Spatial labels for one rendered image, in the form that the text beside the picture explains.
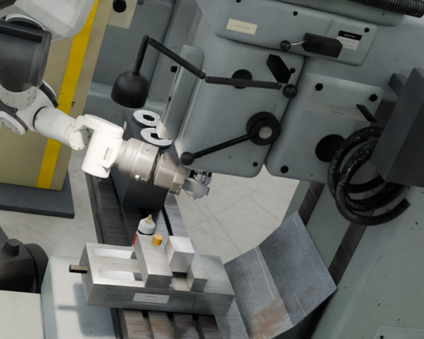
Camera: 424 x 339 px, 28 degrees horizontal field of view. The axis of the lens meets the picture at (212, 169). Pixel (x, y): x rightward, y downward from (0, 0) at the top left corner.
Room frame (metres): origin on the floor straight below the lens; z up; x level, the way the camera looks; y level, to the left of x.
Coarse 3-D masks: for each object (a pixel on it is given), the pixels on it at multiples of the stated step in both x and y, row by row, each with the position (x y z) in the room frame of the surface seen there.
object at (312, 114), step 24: (312, 96) 1.64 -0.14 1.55; (336, 96) 1.66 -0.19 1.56; (360, 96) 1.68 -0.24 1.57; (288, 120) 1.64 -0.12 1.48; (312, 120) 1.65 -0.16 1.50; (336, 120) 1.67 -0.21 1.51; (360, 120) 1.69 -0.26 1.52; (288, 144) 1.64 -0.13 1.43; (312, 144) 1.66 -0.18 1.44; (336, 144) 1.67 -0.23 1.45; (360, 144) 1.71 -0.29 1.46; (288, 168) 1.64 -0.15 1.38; (312, 168) 1.67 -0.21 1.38
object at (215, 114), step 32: (224, 64) 1.58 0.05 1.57; (256, 64) 1.60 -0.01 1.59; (288, 64) 1.63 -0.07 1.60; (192, 96) 1.64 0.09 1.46; (224, 96) 1.59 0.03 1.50; (256, 96) 1.61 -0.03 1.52; (192, 128) 1.59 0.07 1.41; (224, 128) 1.60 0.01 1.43; (224, 160) 1.61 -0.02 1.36; (256, 160) 1.63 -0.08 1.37
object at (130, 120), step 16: (128, 112) 2.14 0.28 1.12; (144, 112) 2.15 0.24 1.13; (128, 128) 2.07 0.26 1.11; (144, 128) 2.05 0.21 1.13; (160, 144) 2.00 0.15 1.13; (112, 176) 2.08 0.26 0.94; (128, 192) 1.96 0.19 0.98; (144, 192) 1.98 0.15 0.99; (160, 192) 2.00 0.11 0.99; (144, 208) 1.98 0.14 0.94; (160, 208) 2.00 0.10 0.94
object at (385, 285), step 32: (320, 192) 1.93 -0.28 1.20; (416, 192) 1.64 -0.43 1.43; (320, 224) 1.87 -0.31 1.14; (352, 224) 1.75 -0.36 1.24; (384, 224) 1.66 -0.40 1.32; (416, 224) 1.66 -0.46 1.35; (352, 256) 1.71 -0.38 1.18; (384, 256) 1.64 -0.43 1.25; (416, 256) 1.67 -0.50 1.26; (352, 288) 1.66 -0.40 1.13; (384, 288) 1.66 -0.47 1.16; (416, 288) 1.69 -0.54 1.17; (320, 320) 1.71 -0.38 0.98; (352, 320) 1.64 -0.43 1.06; (384, 320) 1.68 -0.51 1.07; (416, 320) 1.71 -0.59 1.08
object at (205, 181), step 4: (192, 176) 1.68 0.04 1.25; (196, 176) 1.68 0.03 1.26; (200, 180) 1.68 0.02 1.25; (204, 180) 1.68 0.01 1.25; (208, 180) 1.69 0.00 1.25; (188, 192) 1.68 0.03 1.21; (192, 192) 1.68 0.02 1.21; (192, 196) 1.67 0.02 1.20; (196, 196) 1.68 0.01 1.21; (200, 196) 1.68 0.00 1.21
